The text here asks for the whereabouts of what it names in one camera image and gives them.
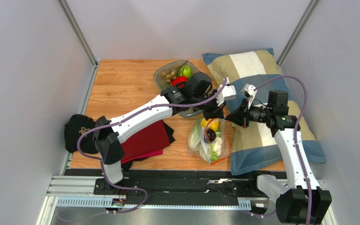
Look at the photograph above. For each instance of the pink folded cloth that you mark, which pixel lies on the pink folded cloth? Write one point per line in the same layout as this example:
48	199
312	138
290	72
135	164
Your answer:
143	156

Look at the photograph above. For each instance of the black cap with logo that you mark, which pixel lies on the black cap with logo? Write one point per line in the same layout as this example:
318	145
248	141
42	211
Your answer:
78	125

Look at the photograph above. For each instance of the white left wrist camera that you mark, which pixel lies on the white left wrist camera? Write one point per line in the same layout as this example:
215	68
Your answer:
225	93

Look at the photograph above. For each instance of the yellow toy lemon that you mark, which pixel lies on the yellow toy lemon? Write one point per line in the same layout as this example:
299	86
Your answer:
213	124

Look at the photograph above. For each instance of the aluminium front rail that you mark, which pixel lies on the aluminium front rail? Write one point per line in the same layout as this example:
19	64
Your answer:
82	197

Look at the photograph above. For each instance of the black folded cloth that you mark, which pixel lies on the black folded cloth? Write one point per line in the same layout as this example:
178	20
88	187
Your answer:
169	134

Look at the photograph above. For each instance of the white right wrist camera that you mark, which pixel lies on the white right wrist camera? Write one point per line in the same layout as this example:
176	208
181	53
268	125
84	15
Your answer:
249	92

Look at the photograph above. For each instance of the red toy bell pepper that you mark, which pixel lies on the red toy bell pepper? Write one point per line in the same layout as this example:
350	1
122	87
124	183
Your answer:
179	81

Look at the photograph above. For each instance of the brown longan bunch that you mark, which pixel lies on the brown longan bunch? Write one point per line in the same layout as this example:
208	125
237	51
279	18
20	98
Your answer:
169	72

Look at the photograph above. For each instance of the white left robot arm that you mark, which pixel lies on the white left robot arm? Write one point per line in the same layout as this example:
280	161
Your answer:
111	134

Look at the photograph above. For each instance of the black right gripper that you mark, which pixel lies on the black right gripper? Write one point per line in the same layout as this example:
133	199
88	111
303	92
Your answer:
244	114

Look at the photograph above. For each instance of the dark red folded cloth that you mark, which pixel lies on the dark red folded cloth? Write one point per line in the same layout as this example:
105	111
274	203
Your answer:
145	140

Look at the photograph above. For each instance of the clear orange-zip plastic bag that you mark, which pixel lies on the clear orange-zip plastic bag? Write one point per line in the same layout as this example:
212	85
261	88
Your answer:
226	148

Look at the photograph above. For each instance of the grey transparent food tray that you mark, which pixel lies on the grey transparent food tray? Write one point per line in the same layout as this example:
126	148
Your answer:
160	81

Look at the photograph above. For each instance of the toy lettuce head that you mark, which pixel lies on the toy lettuce head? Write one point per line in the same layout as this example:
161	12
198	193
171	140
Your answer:
197	135

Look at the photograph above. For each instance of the green toy apple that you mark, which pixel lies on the green toy apple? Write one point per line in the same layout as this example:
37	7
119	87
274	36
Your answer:
184	71

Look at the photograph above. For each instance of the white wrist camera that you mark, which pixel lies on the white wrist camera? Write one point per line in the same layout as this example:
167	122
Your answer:
225	93
249	92

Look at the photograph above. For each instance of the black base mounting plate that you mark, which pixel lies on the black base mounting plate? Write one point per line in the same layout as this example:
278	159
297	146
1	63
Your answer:
180	187

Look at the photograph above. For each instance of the white toy cauliflower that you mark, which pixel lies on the white toy cauliflower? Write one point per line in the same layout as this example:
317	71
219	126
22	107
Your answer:
211	152

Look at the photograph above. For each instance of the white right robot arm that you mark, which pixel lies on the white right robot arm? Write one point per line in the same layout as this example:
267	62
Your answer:
302	200

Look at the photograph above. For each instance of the plaid blue beige pillow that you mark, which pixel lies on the plaid blue beige pillow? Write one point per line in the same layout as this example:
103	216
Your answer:
253	148

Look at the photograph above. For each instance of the dark purple toy fruit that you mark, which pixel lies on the dark purple toy fruit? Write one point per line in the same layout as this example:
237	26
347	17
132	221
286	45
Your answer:
210	135

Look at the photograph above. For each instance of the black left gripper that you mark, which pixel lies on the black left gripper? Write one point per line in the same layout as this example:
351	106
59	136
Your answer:
217	112

